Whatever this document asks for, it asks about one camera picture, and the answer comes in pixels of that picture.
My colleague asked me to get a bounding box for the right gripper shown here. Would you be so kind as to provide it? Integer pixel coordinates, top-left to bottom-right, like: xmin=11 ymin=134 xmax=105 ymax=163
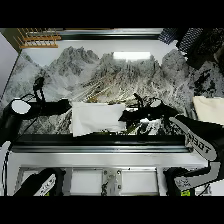
xmin=118 ymin=108 xmax=142 ymax=124

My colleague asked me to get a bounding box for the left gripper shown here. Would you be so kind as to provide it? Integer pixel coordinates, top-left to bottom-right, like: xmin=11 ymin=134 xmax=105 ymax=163
xmin=53 ymin=99 xmax=73 ymax=116

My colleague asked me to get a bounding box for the white garment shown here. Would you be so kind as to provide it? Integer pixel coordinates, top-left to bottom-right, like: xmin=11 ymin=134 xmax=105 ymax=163
xmin=70 ymin=101 xmax=128 ymax=138

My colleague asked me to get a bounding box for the brown clothes hanger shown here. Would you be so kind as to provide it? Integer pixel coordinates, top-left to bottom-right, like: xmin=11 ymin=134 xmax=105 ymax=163
xmin=15 ymin=35 xmax=60 ymax=50
xmin=23 ymin=28 xmax=63 ymax=43

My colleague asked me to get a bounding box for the cream garment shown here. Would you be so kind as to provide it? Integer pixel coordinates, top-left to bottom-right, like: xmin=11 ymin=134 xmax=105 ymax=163
xmin=192 ymin=95 xmax=224 ymax=127

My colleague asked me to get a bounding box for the blue checked garment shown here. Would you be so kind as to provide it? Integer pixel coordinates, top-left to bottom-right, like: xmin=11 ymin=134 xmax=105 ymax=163
xmin=157 ymin=28 xmax=180 ymax=45

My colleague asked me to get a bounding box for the black dotted garment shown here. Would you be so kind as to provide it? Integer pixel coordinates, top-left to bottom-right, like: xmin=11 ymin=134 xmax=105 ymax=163
xmin=175 ymin=28 xmax=205 ymax=55

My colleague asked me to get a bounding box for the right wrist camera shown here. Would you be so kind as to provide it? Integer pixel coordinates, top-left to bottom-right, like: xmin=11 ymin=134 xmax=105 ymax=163
xmin=132 ymin=92 xmax=145 ymax=109

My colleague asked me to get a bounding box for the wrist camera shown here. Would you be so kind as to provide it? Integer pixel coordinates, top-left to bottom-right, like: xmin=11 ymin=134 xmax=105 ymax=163
xmin=132 ymin=92 xmax=145 ymax=109
xmin=32 ymin=76 xmax=47 ymax=102

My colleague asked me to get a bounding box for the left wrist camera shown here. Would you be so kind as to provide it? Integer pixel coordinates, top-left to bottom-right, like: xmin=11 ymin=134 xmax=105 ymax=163
xmin=32 ymin=76 xmax=47 ymax=102

